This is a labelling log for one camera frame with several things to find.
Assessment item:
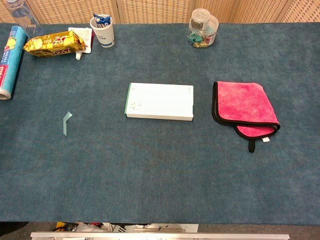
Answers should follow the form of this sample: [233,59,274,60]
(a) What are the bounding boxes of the small green paper strip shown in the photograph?
[63,111,73,137]

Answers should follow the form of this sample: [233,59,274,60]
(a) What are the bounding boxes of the blue rolled tube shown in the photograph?
[0,25,28,101]

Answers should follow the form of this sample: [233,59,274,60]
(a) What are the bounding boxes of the wicker folding screen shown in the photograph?
[0,0,320,25]

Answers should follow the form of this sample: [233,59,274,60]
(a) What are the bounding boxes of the small clear jar of pins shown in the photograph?
[189,8,213,31]

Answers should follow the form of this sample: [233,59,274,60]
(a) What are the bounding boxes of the white paper cup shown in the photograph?
[89,14,116,48]

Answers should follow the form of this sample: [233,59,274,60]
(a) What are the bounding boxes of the blue felt table mat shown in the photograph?
[0,22,320,225]

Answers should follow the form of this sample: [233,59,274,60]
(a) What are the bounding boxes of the pink cloth black trim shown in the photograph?
[211,81,281,154]

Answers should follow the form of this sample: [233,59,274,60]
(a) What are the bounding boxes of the clear jar of binder clips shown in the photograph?
[187,15,220,49]

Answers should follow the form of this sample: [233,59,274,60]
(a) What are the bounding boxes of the white spouted pouch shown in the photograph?
[67,26,94,61]

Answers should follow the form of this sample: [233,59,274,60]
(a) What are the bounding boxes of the white box green edge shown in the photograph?
[124,82,195,122]

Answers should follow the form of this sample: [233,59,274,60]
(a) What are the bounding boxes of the yellow snack bag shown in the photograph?
[23,30,87,59]

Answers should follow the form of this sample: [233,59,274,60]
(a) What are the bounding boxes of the white plastic bag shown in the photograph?
[74,222,113,233]

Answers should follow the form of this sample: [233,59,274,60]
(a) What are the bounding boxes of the blue snack packet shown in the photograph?
[92,12,112,29]

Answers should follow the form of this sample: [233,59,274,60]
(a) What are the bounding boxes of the aluminium profile rail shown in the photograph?
[30,231,291,240]

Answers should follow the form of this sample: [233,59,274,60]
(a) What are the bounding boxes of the clear plastic water bottle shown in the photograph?
[5,0,46,38]

